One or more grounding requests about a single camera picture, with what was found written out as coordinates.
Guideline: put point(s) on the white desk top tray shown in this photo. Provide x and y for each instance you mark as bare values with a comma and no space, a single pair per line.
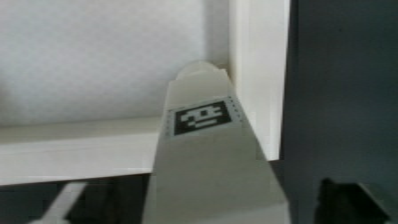
116,64

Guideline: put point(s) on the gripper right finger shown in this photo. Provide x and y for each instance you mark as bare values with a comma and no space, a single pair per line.
347,206

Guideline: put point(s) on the white leg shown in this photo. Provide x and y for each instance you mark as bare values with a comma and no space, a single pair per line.
214,186

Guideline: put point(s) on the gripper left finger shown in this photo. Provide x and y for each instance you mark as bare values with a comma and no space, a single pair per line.
57,211

